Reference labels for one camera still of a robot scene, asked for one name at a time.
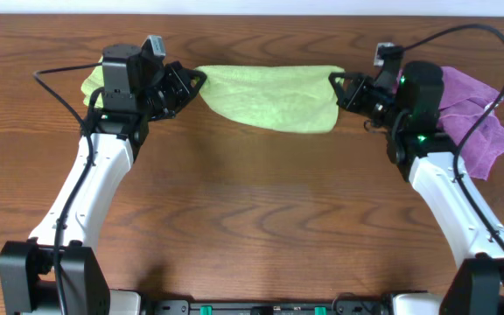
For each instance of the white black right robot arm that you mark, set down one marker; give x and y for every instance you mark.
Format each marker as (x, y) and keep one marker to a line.
(474, 234)

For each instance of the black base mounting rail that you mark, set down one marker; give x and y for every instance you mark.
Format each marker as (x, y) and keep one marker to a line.
(274, 307)

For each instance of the folded green cloth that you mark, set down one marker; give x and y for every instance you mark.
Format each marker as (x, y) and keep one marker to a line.
(91, 83)

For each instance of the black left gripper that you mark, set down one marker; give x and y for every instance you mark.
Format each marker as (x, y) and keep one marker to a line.
(174, 77)

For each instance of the purple microfiber cloth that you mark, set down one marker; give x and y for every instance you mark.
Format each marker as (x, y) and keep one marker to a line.
(464, 101)

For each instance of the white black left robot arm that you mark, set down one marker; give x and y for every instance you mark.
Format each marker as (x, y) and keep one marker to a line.
(55, 270)

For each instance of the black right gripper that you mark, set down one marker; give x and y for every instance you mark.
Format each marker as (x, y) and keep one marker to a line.
(350, 99)

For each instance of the light green microfiber cloth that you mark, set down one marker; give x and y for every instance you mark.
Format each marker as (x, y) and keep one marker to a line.
(295, 99)

